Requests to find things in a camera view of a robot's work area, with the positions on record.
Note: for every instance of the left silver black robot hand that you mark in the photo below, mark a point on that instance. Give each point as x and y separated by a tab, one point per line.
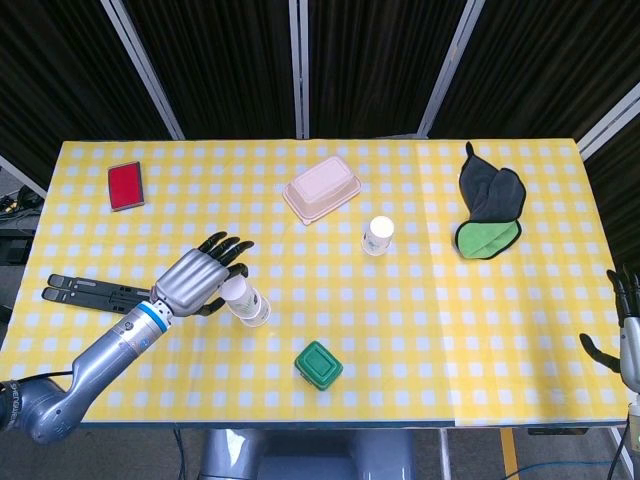
192	282

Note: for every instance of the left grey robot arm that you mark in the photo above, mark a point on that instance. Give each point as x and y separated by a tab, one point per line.
75	380

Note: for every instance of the green plastic container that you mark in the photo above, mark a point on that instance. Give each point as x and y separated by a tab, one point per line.
318	365

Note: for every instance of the dark ribbed screen panel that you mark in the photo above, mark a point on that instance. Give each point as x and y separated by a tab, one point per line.
225	65
620	200
60	75
550	60
375	65

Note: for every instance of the grey and green microfibre cloth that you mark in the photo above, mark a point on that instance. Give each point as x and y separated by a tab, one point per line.
492	210

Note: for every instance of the pink plastic lunch box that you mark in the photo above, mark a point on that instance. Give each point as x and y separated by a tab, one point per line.
320	187

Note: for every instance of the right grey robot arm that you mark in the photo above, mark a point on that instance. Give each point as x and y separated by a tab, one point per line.
635	420

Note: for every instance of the white screen frame post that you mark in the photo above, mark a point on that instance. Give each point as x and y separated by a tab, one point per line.
298	70
610	120
22	175
445	70
145	75

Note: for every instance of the yellow white checked tablecloth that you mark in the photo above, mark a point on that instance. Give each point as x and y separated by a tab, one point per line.
530	325
225	385

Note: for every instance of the paper cup blue flower print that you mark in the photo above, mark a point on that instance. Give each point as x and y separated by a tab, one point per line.
378	237

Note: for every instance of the red ink stamp pad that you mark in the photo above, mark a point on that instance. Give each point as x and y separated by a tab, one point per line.
126	186

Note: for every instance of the grey robot torso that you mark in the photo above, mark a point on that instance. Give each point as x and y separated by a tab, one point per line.
310	457

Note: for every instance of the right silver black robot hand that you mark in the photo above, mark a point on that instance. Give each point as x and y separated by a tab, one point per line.
632	345

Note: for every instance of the paper cup pen-marked base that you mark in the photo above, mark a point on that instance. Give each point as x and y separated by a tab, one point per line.
264	313

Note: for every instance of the paper cup green fern print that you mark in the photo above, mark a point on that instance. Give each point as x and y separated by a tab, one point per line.
239	295

